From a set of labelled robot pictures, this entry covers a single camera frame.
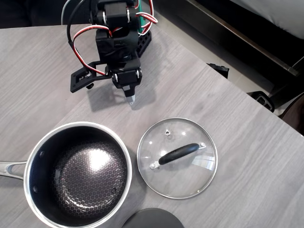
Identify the glass lid with black handle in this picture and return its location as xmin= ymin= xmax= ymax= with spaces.
xmin=136 ymin=117 xmax=219 ymax=200

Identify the black perforated arm base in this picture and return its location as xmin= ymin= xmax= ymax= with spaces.
xmin=135 ymin=30 xmax=152 ymax=58

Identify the green circuit board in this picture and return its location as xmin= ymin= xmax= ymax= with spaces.
xmin=139 ymin=0 xmax=152 ymax=35

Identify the black table clamp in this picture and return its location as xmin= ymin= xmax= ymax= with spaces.
xmin=247 ymin=91 xmax=276 ymax=113
xmin=206 ymin=63 xmax=230 ymax=79

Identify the dark grey round disc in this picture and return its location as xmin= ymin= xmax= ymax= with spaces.
xmin=121 ymin=208 xmax=185 ymax=228

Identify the white cushion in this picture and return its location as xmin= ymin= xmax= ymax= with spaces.
xmin=229 ymin=0 xmax=304 ymax=40

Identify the dark brown chair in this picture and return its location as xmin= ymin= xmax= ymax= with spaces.
xmin=279 ymin=92 xmax=304 ymax=137

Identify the steel saucepan with dark interior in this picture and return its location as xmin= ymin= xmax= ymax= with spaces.
xmin=0 ymin=121 xmax=133 ymax=228

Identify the dark furniture frame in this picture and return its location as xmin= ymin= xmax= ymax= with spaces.
xmin=163 ymin=0 xmax=304 ymax=105

